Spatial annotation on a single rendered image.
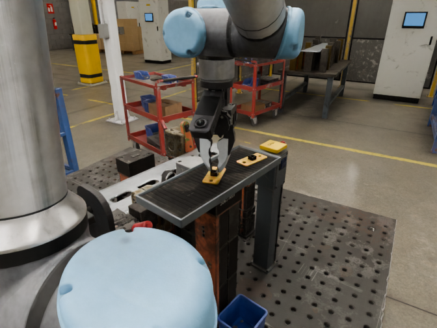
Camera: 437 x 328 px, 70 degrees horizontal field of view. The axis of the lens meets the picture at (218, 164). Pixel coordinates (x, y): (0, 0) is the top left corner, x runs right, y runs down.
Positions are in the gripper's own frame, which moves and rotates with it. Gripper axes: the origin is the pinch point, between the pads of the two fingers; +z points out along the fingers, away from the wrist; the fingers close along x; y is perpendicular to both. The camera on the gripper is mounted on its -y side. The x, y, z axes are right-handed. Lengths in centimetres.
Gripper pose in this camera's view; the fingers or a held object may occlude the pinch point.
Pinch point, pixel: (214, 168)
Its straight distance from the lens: 73.3
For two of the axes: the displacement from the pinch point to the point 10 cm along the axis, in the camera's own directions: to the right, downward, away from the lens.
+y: 2.6, -4.2, 8.7
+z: 0.0, 9.0, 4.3
